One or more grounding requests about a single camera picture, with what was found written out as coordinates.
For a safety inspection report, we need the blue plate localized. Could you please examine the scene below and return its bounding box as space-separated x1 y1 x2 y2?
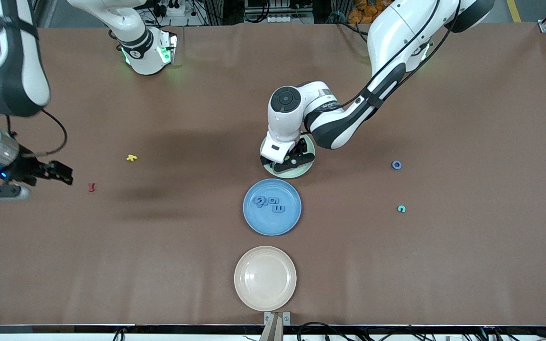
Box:
243 178 302 236

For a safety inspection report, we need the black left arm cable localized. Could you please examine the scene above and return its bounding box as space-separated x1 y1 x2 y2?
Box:
335 0 463 112

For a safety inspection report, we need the base connector box green light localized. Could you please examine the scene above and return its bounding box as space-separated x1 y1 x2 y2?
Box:
157 31 178 65

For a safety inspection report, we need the pale green plate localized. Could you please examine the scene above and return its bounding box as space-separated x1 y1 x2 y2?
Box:
260 134 316 179

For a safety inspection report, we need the orange snack bag pile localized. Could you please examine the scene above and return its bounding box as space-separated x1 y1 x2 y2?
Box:
347 0 390 24

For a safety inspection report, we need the metal mounting bracket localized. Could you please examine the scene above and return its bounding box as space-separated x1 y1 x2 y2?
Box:
264 311 291 327

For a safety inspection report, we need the beige plate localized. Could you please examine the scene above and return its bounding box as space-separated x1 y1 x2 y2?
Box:
234 245 298 312

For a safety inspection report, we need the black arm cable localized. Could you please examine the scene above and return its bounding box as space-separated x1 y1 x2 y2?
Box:
335 0 463 112
5 108 68 157

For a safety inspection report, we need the long white power strip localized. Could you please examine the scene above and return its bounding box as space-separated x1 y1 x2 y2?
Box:
267 13 314 24

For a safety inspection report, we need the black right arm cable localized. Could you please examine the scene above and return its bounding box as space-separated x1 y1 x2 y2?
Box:
5 108 68 157

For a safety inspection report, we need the white power strip with plugs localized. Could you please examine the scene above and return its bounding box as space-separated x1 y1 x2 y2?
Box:
157 0 186 17

